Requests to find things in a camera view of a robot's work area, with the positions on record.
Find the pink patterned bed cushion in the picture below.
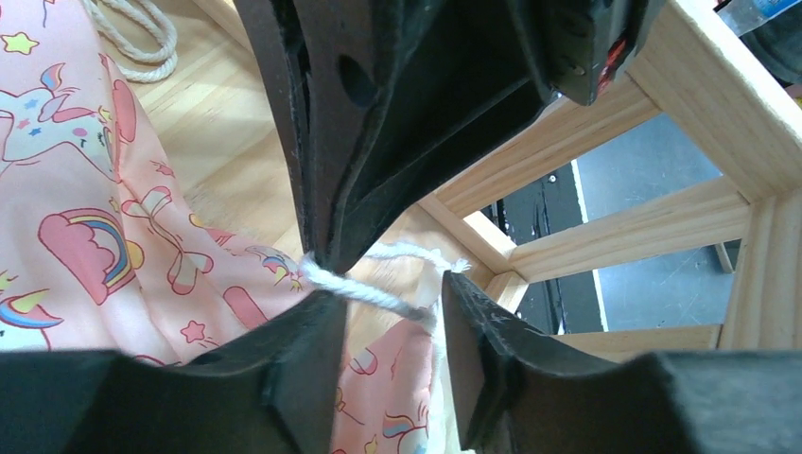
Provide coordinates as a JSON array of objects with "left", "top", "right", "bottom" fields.
[{"left": 1, "top": 1, "right": 460, "bottom": 453}]

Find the wooden pet bed frame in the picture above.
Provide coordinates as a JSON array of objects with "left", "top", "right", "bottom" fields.
[{"left": 136, "top": 1, "right": 801, "bottom": 351}]

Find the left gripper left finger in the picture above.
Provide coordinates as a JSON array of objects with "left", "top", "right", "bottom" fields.
[{"left": 1, "top": 291, "right": 347, "bottom": 453}]

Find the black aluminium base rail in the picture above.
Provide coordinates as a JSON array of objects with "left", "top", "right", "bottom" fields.
[{"left": 503, "top": 164, "right": 607, "bottom": 334}]

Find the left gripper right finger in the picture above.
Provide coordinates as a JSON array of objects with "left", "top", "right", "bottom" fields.
[{"left": 443, "top": 272, "right": 801, "bottom": 453}]

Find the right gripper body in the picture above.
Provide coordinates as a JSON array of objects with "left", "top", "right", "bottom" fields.
[{"left": 506, "top": 0, "right": 665, "bottom": 106}]

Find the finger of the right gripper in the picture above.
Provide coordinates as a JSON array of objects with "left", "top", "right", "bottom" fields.
[
  {"left": 235, "top": 1, "right": 345, "bottom": 271},
  {"left": 306, "top": 1, "right": 549, "bottom": 271}
]

